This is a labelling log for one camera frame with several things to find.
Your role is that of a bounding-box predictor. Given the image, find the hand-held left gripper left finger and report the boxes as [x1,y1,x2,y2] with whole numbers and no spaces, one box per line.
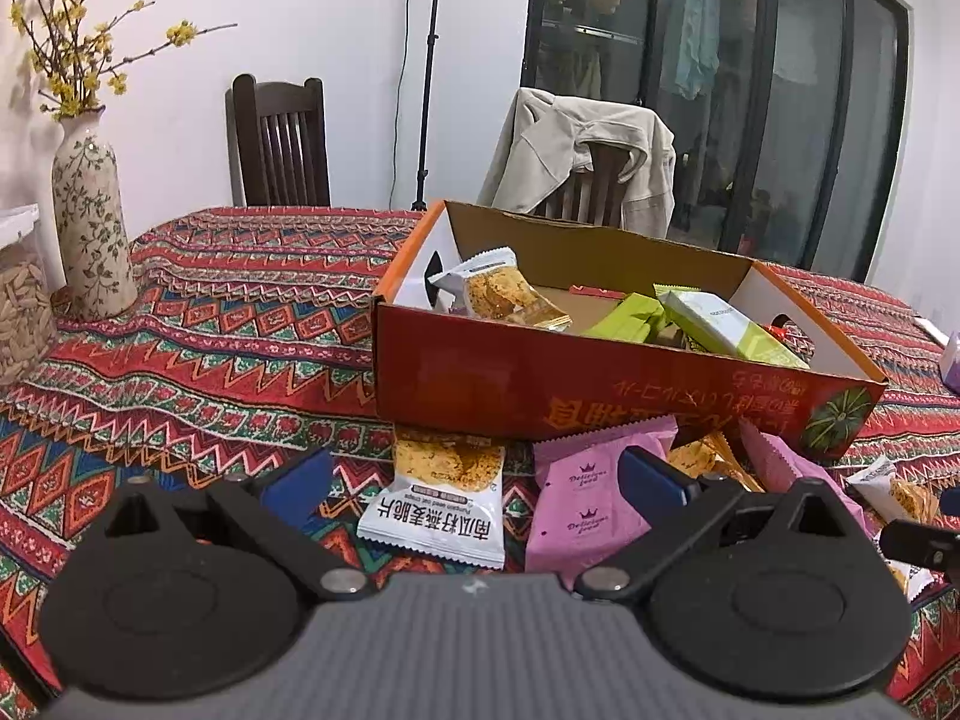
[97,448,380,605]

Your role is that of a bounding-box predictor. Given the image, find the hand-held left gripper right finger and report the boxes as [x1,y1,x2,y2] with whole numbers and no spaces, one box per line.
[574,444,854,605]

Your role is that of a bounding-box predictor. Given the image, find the white gold cracker packet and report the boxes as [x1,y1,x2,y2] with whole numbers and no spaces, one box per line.
[667,431,766,494]
[844,457,942,524]
[885,561,935,605]
[429,247,572,332]
[356,426,507,571]

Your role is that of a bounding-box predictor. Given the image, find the pink snack packet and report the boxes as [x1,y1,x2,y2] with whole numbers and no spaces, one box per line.
[739,420,807,492]
[523,414,680,575]

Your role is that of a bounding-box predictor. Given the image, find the green snack packet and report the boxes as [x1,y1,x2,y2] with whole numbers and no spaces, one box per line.
[579,291,672,344]
[660,289,812,370]

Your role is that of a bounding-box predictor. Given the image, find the red cardboard box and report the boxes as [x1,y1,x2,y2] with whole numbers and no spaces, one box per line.
[371,199,890,462]

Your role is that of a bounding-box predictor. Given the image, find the purple tissue box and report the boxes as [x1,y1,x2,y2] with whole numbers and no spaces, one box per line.
[937,330,960,395]

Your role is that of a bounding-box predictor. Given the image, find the dark wooden chair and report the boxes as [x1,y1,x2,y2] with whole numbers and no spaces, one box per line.
[551,141,638,230]
[227,73,332,207]

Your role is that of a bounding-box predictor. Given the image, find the clear jar of seeds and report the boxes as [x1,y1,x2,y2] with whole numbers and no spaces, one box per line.
[0,202,59,387]

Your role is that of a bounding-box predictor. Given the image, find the floral ceramic vase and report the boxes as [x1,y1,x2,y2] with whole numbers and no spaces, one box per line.
[51,106,140,322]

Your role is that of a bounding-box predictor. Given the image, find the beige jacket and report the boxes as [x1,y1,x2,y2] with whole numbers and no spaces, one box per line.
[478,87,677,239]

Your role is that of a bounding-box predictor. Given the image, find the black framed glass door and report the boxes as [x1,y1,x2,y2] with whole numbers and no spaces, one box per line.
[521,0,912,271]

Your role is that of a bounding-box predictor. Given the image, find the studio light on stand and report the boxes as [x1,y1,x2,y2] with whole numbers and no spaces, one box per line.
[409,0,451,212]

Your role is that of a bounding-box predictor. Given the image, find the hanging light blue shirt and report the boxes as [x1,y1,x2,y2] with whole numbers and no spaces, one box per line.
[673,0,722,100]

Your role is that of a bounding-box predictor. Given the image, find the yellow flower branches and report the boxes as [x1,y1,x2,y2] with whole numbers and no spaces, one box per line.
[6,0,239,121]

